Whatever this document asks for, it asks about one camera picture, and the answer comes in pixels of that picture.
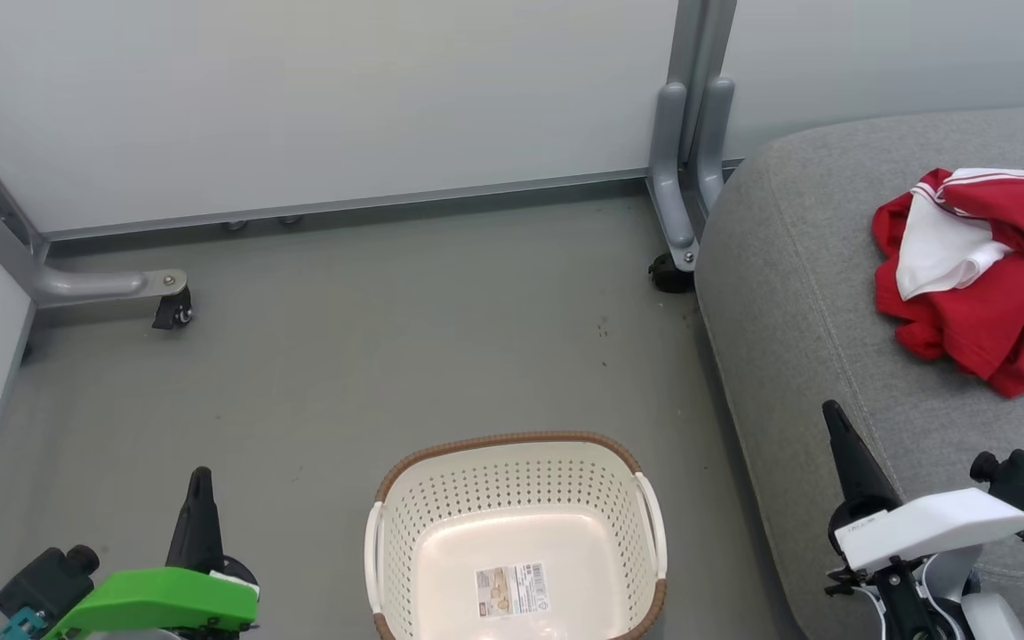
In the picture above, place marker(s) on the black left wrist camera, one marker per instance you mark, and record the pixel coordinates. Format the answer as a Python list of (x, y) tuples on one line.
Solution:
[(41, 582)]

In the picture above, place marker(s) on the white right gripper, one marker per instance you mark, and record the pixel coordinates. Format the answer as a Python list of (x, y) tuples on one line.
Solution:
[(930, 524)]

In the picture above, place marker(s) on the red shirt with white trim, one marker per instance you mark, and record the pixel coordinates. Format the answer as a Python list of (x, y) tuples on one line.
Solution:
[(1010, 311)]

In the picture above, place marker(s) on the black caster wheel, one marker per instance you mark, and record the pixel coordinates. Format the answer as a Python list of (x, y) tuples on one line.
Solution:
[(670, 274), (174, 311)]

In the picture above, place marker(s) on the white perforated laundry basket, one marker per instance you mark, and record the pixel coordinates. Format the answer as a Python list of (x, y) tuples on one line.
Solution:
[(441, 533)]

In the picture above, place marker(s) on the grey partition foot bracket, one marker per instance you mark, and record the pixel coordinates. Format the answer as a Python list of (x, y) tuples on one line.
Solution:
[(94, 284), (668, 178)]

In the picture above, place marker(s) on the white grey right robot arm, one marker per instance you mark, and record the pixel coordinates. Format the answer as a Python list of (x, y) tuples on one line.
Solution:
[(948, 596)]

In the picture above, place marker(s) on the small grey floor glide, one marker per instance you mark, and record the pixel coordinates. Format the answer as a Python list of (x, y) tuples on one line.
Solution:
[(235, 225), (290, 220)]

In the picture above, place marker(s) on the grey partition bottom rail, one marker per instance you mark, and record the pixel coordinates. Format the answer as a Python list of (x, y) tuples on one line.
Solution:
[(388, 203)]

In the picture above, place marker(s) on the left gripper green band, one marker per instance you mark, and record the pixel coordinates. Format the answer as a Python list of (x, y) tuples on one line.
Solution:
[(156, 600)]

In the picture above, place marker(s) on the grey fabric sofa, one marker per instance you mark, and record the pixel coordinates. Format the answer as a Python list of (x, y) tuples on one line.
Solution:
[(796, 356)]

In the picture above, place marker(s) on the paper label sticker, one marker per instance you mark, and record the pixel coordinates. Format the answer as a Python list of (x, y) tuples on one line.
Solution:
[(512, 589)]

